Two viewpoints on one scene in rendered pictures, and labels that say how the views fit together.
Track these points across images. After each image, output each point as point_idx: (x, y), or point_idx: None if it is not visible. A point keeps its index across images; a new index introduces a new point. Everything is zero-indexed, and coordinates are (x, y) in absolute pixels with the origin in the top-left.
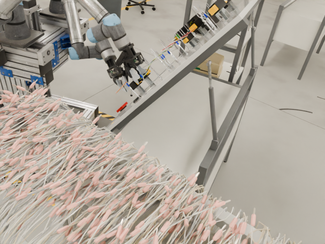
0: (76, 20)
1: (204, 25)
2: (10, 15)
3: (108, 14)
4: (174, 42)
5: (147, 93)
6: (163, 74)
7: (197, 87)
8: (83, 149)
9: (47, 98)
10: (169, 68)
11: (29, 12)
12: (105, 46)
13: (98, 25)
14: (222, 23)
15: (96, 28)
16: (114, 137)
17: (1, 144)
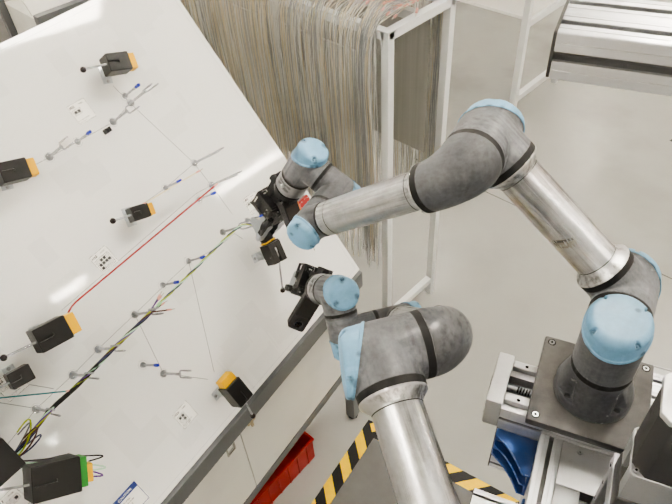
0: (408, 311)
1: (9, 371)
2: (577, 275)
3: (315, 205)
4: (98, 472)
5: (265, 146)
6: (208, 265)
7: None
8: None
9: (376, 4)
10: (169, 355)
11: (610, 462)
12: (330, 274)
13: (337, 170)
14: (108, 95)
15: (342, 172)
16: (317, 2)
17: None
